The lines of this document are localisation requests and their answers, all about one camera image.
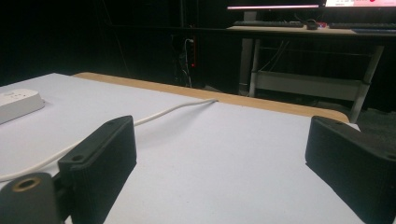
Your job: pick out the background desk with metal frame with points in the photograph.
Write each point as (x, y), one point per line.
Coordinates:
(311, 56)

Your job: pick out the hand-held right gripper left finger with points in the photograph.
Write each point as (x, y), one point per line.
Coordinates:
(99, 168)

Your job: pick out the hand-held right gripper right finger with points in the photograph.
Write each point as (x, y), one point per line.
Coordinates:
(351, 161)

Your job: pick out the black keyboard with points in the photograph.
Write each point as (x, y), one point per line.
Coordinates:
(362, 25)
(267, 23)

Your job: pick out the white table mat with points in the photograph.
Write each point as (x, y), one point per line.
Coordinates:
(199, 161)

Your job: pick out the computer monitor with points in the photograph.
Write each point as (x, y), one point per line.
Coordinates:
(274, 6)
(361, 3)

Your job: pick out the dark computer mouse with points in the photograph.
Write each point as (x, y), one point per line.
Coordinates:
(311, 25)

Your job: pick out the white power strip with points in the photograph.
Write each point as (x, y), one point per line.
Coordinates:
(17, 104)

